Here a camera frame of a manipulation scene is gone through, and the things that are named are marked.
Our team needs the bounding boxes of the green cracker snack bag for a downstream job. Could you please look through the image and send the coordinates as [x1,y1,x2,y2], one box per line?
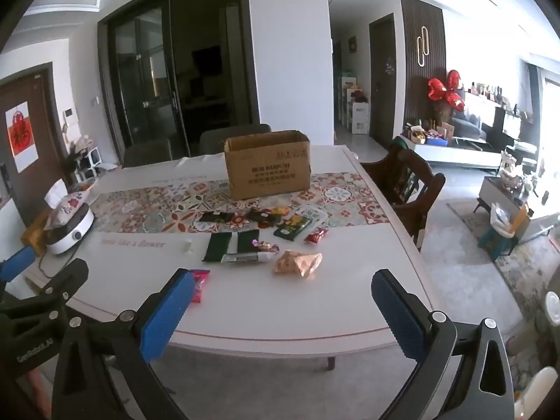
[273,215,312,241]

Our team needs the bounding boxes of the yellow quail egg packet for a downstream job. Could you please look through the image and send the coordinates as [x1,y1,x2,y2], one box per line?
[286,213,304,226]

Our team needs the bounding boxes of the white electric cooker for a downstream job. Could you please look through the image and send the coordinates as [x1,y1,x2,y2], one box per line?
[44,203,95,255]

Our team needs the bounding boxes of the floral tissue box cover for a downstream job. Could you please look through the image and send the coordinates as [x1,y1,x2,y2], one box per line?
[44,179,94,230]

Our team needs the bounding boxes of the pink red snack packet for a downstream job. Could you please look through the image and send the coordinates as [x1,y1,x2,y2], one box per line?
[190,269,210,303]

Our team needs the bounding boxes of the green small stool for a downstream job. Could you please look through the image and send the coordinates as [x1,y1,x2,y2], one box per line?
[477,226,518,262]

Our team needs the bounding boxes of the red fu door poster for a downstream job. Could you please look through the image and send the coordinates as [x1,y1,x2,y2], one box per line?
[5,101,39,174]

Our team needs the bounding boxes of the black snack packet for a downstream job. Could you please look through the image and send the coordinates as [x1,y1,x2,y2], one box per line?
[199,211,235,224]

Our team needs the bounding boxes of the dark green snack pack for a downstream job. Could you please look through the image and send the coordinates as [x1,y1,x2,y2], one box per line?
[202,230,259,263]

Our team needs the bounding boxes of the grey upholstered chair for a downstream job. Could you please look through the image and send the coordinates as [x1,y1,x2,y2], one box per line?
[124,139,173,168]
[198,123,273,157]

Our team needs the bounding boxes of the white green snack bar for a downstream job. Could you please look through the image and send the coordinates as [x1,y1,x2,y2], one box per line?
[221,251,276,264]

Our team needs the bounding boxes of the grey coffee table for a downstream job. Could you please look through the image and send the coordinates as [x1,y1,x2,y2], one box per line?
[476,176,559,244]

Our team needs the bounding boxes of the purple candy wrapper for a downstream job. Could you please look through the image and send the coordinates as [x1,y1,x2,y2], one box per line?
[252,239,279,253]

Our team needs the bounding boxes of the dark brown snack packet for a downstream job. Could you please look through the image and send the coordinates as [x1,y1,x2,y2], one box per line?
[245,208,280,229]

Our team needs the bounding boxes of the tan crinkled snack bag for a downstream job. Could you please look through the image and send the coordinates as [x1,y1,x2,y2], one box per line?
[273,250,323,279]

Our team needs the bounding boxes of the dark wooden chair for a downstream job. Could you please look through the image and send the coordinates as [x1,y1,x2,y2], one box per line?
[361,142,446,251]

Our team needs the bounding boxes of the orange snack packet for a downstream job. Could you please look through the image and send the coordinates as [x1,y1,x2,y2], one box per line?
[271,207,292,217]

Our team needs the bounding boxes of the brown cardboard box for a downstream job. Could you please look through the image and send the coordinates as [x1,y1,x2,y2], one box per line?
[224,130,312,200]

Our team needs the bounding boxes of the patterned tile table runner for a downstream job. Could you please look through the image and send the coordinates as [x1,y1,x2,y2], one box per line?
[92,173,389,233]

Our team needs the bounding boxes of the black glass sliding door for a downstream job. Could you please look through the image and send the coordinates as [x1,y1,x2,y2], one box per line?
[98,0,260,160]

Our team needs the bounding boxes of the red foil balloons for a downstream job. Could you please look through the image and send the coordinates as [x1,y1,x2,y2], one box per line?
[427,69,465,112]

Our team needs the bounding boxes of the white storage boxes stack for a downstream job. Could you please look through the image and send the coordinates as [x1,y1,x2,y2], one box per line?
[338,71,370,135]

